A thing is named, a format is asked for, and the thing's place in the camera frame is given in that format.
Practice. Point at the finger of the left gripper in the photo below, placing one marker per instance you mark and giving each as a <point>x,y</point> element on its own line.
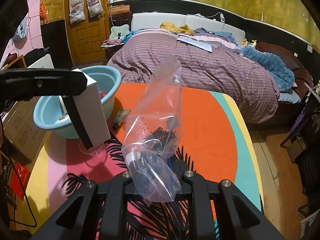
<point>28,83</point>
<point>76,120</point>

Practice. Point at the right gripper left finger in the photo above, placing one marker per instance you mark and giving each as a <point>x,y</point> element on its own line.
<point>116,193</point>

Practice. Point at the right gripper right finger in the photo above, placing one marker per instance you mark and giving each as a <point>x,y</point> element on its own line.
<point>194,190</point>

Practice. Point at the white square gift box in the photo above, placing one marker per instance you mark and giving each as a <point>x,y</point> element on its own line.
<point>91,111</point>

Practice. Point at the clear plastic dome lid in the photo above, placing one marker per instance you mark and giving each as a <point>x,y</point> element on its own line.
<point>95,151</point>

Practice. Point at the clear zip bag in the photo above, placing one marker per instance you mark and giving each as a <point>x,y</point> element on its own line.
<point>152,134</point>

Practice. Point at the red rubber bulb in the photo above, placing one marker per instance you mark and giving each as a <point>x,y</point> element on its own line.
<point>102,94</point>

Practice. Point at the light blue plastic basin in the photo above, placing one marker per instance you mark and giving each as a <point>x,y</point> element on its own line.
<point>48,108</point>

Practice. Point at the white folding board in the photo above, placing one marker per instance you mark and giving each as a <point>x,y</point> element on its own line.
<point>44,62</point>

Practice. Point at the cardboard box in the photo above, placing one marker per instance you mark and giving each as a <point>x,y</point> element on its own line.
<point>21,130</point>

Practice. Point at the blue tote bag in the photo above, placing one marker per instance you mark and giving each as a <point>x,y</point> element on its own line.
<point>22,30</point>

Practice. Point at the wooden door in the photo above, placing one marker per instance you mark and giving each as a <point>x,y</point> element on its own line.
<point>86,37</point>

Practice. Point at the left hanging organizer bag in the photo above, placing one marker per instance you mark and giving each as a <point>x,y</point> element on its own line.
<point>76,11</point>

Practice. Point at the hanging organizer bag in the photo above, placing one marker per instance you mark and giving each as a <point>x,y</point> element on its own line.
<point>76,11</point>
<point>94,7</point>

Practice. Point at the right hanging organizer bag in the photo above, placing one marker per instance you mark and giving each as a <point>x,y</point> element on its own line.
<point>94,7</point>

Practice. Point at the white bed headboard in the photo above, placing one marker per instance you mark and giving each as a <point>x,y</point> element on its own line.
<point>154,19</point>

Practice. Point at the white paper on bed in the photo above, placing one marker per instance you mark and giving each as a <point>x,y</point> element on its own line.
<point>198,44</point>

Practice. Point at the yellow cloth on bed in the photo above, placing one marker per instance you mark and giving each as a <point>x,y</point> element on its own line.
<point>185,29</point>

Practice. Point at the blue fleece blanket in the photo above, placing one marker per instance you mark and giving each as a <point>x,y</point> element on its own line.
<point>282,75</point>

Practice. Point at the brown sofa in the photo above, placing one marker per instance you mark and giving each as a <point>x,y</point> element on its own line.
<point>301,74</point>

